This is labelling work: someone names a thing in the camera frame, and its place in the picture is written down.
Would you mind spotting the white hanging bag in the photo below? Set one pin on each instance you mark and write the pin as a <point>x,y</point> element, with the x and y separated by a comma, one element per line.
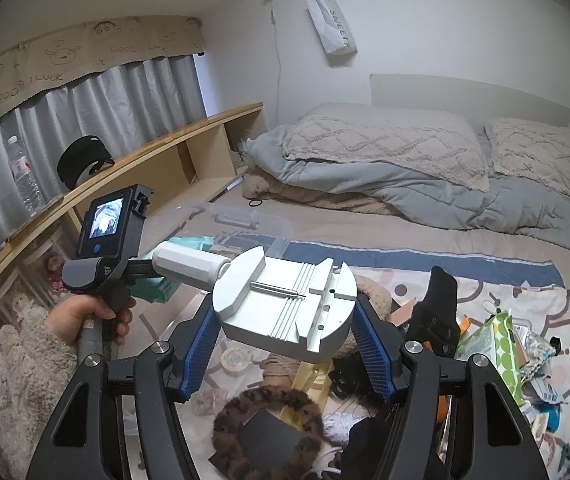
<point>332,25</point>

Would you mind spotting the person's left hand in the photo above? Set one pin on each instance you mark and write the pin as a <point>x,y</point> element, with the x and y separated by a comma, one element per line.
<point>72,315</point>

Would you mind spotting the grey duvet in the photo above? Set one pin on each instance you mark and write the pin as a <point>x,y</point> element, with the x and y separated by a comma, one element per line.
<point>440,200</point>

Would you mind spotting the black cloth glove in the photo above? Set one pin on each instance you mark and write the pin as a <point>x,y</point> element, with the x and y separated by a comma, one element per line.
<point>435,310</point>

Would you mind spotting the green dotted bag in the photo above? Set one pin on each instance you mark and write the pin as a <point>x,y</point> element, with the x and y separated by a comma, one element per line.
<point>495,355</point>

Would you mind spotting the brown fur scrunchie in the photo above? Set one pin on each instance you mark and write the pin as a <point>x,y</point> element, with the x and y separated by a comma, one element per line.
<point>270,400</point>

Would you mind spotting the black headband on shelf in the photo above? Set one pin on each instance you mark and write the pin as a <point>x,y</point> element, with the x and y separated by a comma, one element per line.
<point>82,160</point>

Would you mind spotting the beige printed valance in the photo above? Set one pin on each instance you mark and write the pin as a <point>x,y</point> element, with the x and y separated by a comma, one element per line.
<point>65,60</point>

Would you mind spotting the person's left forearm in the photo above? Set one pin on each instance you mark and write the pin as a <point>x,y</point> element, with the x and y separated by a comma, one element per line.
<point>20,375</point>

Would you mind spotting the red doll display case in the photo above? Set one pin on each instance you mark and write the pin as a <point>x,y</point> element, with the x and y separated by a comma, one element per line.
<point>56,272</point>

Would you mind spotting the black notebook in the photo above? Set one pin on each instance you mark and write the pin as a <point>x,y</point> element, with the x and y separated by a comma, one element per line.
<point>260,440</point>

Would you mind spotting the white watch band tool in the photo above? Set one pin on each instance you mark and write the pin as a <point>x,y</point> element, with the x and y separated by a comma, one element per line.
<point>285,305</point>

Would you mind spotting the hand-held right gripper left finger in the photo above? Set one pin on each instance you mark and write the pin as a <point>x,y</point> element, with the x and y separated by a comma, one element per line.
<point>200,355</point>

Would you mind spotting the beige fleece blanket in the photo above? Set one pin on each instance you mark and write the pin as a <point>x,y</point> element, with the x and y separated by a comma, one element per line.
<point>305,197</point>

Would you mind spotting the teal wet wipes pack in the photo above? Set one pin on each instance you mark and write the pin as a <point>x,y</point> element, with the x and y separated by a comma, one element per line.
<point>190,245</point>

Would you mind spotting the clear plastic storage box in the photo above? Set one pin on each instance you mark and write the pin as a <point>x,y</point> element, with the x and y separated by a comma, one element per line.
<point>270,220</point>

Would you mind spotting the grey curtain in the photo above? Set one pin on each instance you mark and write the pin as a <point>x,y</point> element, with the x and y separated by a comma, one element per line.
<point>115,105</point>

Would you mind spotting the long wooden shelf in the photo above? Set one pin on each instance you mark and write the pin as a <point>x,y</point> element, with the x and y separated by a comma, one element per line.
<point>155,145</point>

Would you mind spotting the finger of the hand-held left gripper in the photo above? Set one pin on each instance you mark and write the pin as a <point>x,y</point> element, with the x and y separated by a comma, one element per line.
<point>141,269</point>

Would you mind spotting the clear water bottle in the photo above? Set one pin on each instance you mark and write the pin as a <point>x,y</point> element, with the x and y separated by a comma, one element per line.
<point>25,180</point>

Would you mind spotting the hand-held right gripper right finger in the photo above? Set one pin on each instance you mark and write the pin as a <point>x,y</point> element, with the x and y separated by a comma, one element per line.
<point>372,355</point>

